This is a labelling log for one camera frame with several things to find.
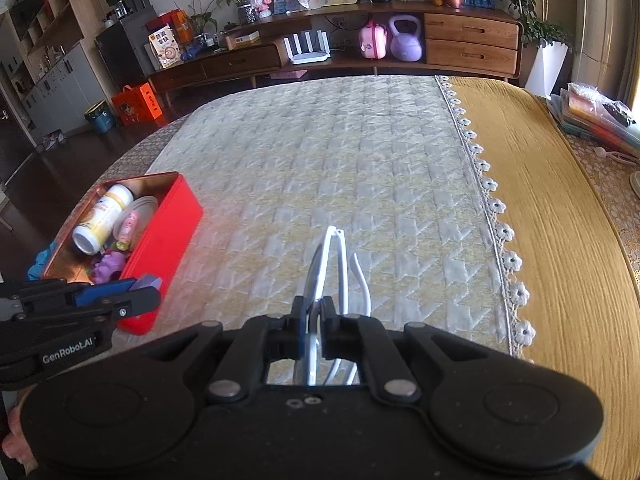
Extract small potted plant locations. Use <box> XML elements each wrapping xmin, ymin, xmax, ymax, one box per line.
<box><xmin>187</xmin><ymin>0</ymin><xmax>218</xmax><ymax>43</ymax></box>

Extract cereal box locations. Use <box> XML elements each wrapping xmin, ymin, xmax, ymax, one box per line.
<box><xmin>147</xmin><ymin>27</ymin><xmax>183</xmax><ymax>70</ymax></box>

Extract person's left hand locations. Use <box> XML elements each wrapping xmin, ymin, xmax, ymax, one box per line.
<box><xmin>0</xmin><ymin>390</ymin><xmax>40</xmax><ymax>476</ymax></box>

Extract red tin box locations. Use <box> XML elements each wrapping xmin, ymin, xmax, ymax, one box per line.
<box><xmin>41</xmin><ymin>171</ymin><xmax>204</xmax><ymax>335</ymax></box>

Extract orange gift bag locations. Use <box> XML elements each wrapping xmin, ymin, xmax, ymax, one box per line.
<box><xmin>111</xmin><ymin>82</ymin><xmax>166</xmax><ymax>127</ymax></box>

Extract white router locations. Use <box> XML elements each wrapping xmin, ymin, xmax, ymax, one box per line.
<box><xmin>284</xmin><ymin>30</ymin><xmax>332</xmax><ymax>65</ymax></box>

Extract tall potted tree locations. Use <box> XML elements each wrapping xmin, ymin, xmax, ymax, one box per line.
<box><xmin>492</xmin><ymin>0</ymin><xmax>573</xmax><ymax>96</ymax></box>

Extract white flat box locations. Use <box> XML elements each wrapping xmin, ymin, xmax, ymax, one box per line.
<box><xmin>225</xmin><ymin>31</ymin><xmax>261</xmax><ymax>50</ymax></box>

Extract purple toy dinosaur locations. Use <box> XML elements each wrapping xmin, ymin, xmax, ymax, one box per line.
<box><xmin>92</xmin><ymin>250</ymin><xmax>128</xmax><ymax>286</ymax></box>

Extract red and orange boxes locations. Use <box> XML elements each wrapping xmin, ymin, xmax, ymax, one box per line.
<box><xmin>146</xmin><ymin>9</ymin><xmax>193</xmax><ymax>43</ymax></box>

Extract light wooden wall cabinet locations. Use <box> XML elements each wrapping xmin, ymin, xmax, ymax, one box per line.
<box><xmin>0</xmin><ymin>0</ymin><xmax>113</xmax><ymax>131</ymax></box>

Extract black mini fridge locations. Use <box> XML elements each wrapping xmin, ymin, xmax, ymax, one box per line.
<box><xmin>95</xmin><ymin>5</ymin><xmax>161</xmax><ymax>106</ymax></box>

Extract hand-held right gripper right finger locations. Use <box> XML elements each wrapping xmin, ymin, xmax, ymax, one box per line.
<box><xmin>319</xmin><ymin>296</ymin><xmax>467</xmax><ymax>404</ymax></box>

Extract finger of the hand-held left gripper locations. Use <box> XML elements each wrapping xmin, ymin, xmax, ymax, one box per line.
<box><xmin>0</xmin><ymin>278</ymin><xmax>140</xmax><ymax>327</ymax></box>
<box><xmin>0</xmin><ymin>275</ymin><xmax>163</xmax><ymax>391</ymax></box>

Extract blue rubber gloves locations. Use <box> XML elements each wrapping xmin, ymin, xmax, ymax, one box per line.
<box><xmin>27</xmin><ymin>242</ymin><xmax>58</xmax><ymax>281</ymax></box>

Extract teal bucket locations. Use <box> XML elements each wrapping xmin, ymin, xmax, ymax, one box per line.
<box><xmin>84</xmin><ymin>100</ymin><xmax>118</xmax><ymax>134</ymax></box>

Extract pink toy suitcase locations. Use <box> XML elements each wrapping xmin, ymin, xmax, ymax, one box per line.
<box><xmin>358</xmin><ymin>20</ymin><xmax>389</xmax><ymax>61</ymax></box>

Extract white yellow-label bottle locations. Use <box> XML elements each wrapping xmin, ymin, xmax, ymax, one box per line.
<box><xmin>72</xmin><ymin>184</ymin><xmax>135</xmax><ymax>256</ymax></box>

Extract wooden media cabinet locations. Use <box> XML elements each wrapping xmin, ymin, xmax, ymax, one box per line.
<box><xmin>147</xmin><ymin>0</ymin><xmax>523</xmax><ymax>96</ymax></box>

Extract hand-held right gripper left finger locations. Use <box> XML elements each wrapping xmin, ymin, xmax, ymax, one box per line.
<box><xmin>169</xmin><ymin>295</ymin><xmax>308</xmax><ymax>404</ymax></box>

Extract purple kettlebell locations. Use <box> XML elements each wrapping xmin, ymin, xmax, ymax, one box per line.
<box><xmin>389</xmin><ymin>14</ymin><xmax>425</xmax><ymax>62</ymax></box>

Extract beige curtain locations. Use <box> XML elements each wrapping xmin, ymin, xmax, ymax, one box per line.
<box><xmin>572</xmin><ymin>0</ymin><xmax>640</xmax><ymax>106</ymax></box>

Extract yellow tablecloth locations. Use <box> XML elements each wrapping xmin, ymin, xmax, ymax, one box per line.
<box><xmin>445</xmin><ymin>76</ymin><xmax>640</xmax><ymax>476</ymax></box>

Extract white quilted table mat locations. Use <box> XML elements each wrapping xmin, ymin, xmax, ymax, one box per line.
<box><xmin>147</xmin><ymin>76</ymin><xmax>536</xmax><ymax>391</ymax></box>

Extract round silver tin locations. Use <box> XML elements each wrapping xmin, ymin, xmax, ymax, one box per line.
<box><xmin>112</xmin><ymin>196</ymin><xmax>160</xmax><ymax>241</ymax></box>

